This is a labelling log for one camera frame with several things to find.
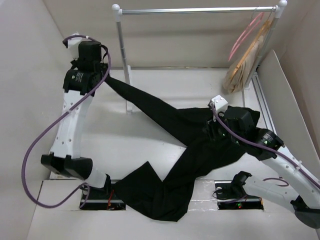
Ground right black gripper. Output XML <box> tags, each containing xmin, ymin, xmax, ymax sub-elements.
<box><xmin>202</xmin><ymin>107</ymin><xmax>244</xmax><ymax>146</ymax></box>

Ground black trousers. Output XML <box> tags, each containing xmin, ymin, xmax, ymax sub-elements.
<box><xmin>105</xmin><ymin>77</ymin><xmax>245</xmax><ymax>222</ymax></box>

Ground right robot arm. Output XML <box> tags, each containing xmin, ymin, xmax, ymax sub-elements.
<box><xmin>205</xmin><ymin>102</ymin><xmax>320</xmax><ymax>229</ymax></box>

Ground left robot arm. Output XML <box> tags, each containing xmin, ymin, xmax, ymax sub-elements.
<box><xmin>41</xmin><ymin>41</ymin><xmax>112</xmax><ymax>199</ymax></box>

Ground wooden hanger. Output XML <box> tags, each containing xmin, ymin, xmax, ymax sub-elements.
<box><xmin>229</xmin><ymin>13</ymin><xmax>272</xmax><ymax>80</ymax></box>

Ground pink hanger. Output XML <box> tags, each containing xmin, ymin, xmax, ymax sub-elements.
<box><xmin>228</xmin><ymin>12</ymin><xmax>265</xmax><ymax>61</ymax></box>

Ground white cardboard panel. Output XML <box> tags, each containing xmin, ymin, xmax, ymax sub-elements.
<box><xmin>257</xmin><ymin>50</ymin><xmax>320</xmax><ymax>178</ymax></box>

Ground white metal clothes rack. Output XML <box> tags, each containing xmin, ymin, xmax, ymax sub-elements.
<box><xmin>116</xmin><ymin>0</ymin><xmax>279</xmax><ymax>108</ymax></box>

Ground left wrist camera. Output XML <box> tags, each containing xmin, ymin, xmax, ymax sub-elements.
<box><xmin>62</xmin><ymin>37</ymin><xmax>83</xmax><ymax>60</ymax></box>

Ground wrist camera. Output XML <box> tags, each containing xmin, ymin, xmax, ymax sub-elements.
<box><xmin>208</xmin><ymin>95</ymin><xmax>229</xmax><ymax>113</ymax></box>
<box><xmin>62</xmin><ymin>37</ymin><xmax>83</xmax><ymax>60</ymax></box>

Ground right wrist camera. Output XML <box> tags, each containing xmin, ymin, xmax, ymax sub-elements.
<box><xmin>208</xmin><ymin>95</ymin><xmax>229</xmax><ymax>113</ymax></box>

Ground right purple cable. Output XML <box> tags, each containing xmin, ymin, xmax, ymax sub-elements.
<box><xmin>211</xmin><ymin>103</ymin><xmax>320</xmax><ymax>190</ymax></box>

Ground aluminium rail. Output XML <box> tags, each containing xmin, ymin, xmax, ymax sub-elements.
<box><xmin>251</xmin><ymin>72</ymin><xmax>276</xmax><ymax>133</ymax></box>

